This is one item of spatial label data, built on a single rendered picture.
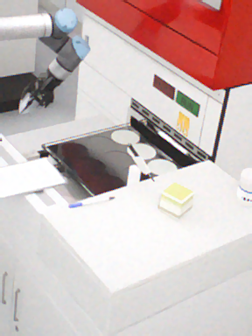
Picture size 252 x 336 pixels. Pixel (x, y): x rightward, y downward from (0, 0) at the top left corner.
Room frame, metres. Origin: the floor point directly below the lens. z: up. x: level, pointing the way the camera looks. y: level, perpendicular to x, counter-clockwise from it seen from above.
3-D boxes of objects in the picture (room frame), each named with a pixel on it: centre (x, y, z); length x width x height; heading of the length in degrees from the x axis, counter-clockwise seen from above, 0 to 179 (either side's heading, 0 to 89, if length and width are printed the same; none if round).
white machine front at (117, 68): (2.16, 0.06, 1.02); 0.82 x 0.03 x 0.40; 42
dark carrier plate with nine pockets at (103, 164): (1.87, 0.10, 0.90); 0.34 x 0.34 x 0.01; 42
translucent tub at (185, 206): (1.54, -0.10, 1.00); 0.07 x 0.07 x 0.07; 60
